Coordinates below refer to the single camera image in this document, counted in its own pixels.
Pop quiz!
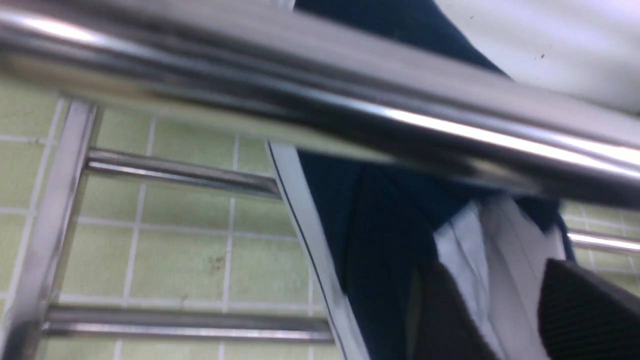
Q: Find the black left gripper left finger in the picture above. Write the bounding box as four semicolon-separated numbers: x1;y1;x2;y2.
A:
407;261;498;360

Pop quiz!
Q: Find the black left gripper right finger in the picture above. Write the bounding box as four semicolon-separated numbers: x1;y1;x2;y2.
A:
537;259;640;360

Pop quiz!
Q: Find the navy slip-on shoe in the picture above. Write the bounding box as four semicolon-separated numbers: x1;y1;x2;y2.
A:
265;0;576;360

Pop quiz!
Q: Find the chrome metal shoe rack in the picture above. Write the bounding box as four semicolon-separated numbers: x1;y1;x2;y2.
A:
1;0;639;360

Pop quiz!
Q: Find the green checkered table cloth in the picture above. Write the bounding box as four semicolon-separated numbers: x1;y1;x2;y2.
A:
0;81;639;360

